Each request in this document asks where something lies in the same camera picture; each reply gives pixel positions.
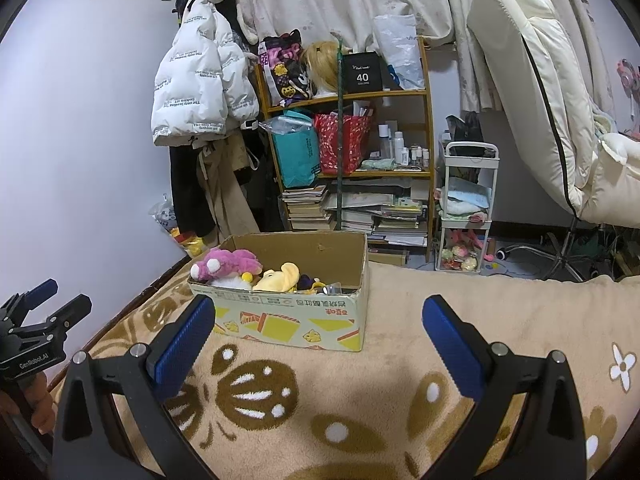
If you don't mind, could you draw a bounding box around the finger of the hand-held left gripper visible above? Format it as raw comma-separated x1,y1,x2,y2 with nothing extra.
0,278,59,332
14,294,93,347

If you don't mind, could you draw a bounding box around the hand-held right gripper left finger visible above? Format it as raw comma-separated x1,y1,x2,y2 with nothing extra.
51,295,217,480

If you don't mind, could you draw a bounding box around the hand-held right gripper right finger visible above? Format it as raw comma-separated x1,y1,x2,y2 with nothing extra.
420,294,588,480

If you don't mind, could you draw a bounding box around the pink bear plush toy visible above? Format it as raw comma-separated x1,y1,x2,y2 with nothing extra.
190,247,263,283

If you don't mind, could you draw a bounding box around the printed cardboard box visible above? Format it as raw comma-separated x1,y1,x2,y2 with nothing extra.
187,231,369,352

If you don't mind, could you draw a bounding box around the yellow plush toy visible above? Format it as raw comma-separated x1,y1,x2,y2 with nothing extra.
252,262,301,293

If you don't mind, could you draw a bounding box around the person's left hand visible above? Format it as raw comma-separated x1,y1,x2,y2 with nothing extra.
0,373,54,436

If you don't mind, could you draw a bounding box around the flat brown carton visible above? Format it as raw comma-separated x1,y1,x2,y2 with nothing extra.
367,250,408,267

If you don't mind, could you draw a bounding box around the beige printed blanket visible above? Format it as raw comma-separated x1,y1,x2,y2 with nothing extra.
50,255,640,480

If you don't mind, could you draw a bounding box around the plastic bag of snacks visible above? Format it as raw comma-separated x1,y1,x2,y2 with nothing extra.
148,195,207,257

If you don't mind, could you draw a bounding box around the pile of colourful magazines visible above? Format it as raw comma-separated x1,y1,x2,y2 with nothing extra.
325,182,431,248

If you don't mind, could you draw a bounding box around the black hanging garment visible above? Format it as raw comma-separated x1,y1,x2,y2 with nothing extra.
169,142,218,238

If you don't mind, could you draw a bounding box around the folded light blue cloth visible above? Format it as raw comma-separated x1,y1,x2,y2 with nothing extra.
437,177,493,223

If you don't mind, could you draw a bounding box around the beige hanging coat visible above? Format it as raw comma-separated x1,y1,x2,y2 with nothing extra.
196,135,261,246

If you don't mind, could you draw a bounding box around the black printed garment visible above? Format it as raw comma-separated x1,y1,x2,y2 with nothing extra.
232,127,283,233

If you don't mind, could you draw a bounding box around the white trolley cart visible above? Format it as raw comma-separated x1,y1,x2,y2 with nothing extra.
434,141,501,273

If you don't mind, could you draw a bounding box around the stack of brown books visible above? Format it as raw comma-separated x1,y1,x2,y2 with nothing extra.
281,185,337,232

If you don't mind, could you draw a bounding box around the wooden shelf rack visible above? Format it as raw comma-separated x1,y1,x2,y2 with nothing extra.
255,35,435,263

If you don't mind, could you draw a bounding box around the group of white bottles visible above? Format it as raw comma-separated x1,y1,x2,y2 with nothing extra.
377,122,432,168

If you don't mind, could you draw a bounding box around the teal paper bag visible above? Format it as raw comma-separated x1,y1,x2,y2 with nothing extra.
272,115,321,188

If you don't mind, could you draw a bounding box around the red patterned bag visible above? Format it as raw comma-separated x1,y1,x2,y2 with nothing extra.
314,112,373,175

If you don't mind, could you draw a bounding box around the green pole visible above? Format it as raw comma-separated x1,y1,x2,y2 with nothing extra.
332,32,348,231

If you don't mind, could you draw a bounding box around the white puffer jacket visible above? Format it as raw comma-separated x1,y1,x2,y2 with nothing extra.
151,0,261,147

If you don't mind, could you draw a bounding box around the black flat box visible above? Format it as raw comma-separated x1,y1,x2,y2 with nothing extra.
341,51,391,94

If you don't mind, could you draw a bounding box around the pink and black printed bag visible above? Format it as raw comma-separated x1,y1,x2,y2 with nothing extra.
257,30,313,107

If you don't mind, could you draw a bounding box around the cream padded chair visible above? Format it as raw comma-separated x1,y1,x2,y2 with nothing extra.
466,0,640,283

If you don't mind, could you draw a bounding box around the blonde wig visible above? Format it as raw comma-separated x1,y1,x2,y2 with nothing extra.
299,41,343,98

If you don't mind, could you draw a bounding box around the white plastic bag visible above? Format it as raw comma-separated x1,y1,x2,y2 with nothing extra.
372,13,426,92

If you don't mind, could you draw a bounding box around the pink desk fan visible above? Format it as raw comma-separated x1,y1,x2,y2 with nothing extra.
616,58,640,92

